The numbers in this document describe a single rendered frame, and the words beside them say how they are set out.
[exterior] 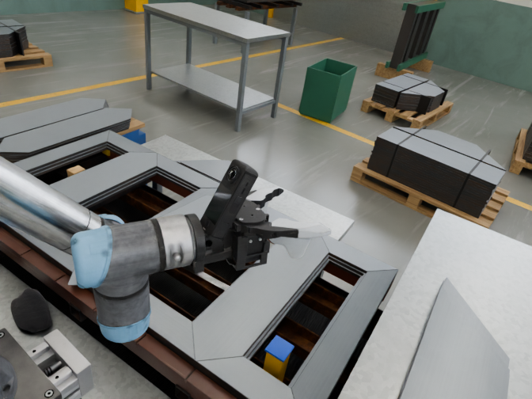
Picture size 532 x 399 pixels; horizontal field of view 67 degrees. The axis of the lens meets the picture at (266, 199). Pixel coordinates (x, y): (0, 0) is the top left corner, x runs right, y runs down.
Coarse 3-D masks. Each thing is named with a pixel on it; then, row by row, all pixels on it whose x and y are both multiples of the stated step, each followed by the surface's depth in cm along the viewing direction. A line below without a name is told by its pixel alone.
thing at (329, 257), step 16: (112, 144) 198; (64, 160) 182; (144, 176) 181; (160, 176) 186; (176, 176) 182; (112, 192) 169; (192, 192) 178; (208, 192) 174; (176, 208) 162; (0, 224) 144; (48, 256) 132; (336, 256) 151; (64, 272) 131; (320, 272) 147; (352, 272) 148; (304, 288) 138; (352, 288) 141; (288, 304) 130; (272, 320) 123; (160, 336) 113; (176, 352) 112; (224, 384) 104
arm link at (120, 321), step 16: (144, 288) 57; (96, 304) 58; (112, 304) 55; (128, 304) 56; (144, 304) 58; (112, 320) 57; (128, 320) 57; (144, 320) 60; (112, 336) 59; (128, 336) 59
